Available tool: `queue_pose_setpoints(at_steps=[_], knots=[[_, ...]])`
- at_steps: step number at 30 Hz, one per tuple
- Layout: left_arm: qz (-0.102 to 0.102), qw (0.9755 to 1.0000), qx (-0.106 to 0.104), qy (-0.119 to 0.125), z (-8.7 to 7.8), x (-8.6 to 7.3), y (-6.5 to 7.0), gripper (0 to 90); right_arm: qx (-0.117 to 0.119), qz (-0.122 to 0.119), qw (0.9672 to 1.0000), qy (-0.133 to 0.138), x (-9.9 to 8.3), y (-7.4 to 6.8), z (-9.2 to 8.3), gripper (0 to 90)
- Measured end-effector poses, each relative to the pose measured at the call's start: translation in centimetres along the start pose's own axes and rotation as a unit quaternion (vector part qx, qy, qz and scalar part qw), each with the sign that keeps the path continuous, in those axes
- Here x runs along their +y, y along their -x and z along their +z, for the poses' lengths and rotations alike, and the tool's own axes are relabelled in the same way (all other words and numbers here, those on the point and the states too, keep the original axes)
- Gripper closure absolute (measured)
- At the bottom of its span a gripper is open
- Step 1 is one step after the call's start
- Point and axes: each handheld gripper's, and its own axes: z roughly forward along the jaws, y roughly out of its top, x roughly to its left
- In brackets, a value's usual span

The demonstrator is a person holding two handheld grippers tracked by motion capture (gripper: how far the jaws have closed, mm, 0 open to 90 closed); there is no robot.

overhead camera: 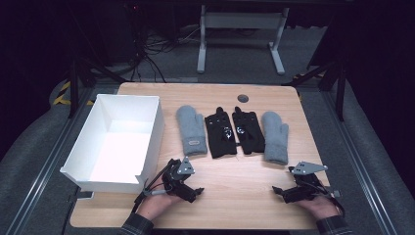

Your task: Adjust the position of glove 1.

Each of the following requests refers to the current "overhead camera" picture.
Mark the black glove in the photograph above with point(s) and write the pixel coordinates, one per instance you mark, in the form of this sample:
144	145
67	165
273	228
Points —
249	138
219	140

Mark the black metal stand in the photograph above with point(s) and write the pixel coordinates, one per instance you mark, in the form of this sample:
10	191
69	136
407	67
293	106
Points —
336	81
76	81

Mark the white metal desk frame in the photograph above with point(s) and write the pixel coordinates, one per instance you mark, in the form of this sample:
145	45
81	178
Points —
241	21

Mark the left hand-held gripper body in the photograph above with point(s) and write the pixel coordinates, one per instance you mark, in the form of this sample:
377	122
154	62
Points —
177	182

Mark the grey round table grommet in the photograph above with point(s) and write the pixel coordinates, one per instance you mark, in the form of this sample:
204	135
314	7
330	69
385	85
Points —
243	98

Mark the person's right hand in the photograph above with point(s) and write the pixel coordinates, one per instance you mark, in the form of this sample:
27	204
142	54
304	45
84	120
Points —
318	205

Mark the grey mitten with label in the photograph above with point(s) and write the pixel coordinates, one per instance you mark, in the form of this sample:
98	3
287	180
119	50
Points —
191	130

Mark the person's left hand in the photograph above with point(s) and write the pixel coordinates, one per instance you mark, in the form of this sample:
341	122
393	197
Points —
156	205

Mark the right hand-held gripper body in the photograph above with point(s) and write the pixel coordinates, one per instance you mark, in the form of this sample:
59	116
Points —
306	186

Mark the white box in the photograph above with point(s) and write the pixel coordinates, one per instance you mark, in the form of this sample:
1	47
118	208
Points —
124	147

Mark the aluminium floor rail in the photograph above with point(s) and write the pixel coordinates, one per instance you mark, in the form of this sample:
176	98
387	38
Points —
42	169
362	169

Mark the yellow black floor tape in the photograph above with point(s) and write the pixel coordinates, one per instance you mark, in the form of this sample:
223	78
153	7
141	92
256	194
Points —
63	94

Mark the plain grey mitten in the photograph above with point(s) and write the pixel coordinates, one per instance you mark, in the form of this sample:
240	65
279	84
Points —
275	140

